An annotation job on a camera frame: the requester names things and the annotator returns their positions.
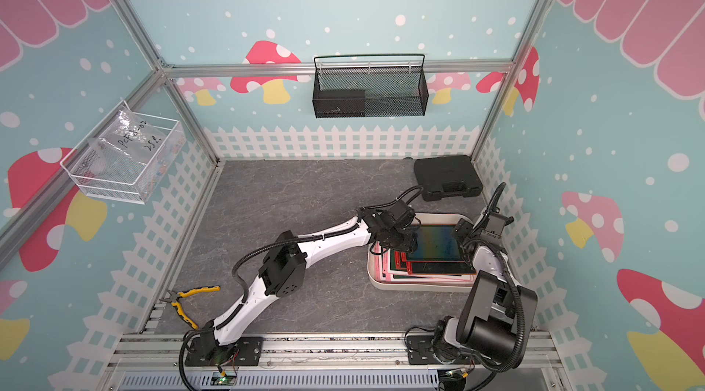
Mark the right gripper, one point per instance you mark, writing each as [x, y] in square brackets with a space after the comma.
[464, 229]

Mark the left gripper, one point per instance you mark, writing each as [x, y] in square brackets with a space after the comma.
[408, 244]

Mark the white plastic storage box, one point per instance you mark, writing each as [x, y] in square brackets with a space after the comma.
[425, 219]

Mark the red writing tablet top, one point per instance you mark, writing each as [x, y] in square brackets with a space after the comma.
[435, 243]

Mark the red writing tablet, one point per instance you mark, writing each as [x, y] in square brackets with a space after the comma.
[435, 243]
[430, 262]

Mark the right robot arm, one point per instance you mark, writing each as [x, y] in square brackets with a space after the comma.
[494, 326]

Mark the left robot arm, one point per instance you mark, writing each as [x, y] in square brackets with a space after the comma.
[278, 270]

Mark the pink writing tablet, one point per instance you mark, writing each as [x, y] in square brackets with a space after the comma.
[384, 273]

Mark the black box in basket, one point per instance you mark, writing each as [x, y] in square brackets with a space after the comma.
[339, 103]

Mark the black plastic tool case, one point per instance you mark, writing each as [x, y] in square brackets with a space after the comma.
[447, 177]

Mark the green circuit board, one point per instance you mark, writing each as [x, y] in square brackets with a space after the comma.
[224, 379]

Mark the clear plastic bag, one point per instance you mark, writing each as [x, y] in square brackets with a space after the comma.
[125, 148]

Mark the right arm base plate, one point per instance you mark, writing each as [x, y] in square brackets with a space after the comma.
[421, 351]

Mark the black mesh wall basket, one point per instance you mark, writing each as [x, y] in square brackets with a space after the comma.
[395, 84]

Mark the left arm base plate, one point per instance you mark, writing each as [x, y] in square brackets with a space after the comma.
[242, 351]

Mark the white wire wall basket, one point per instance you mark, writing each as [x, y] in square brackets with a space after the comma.
[139, 190]

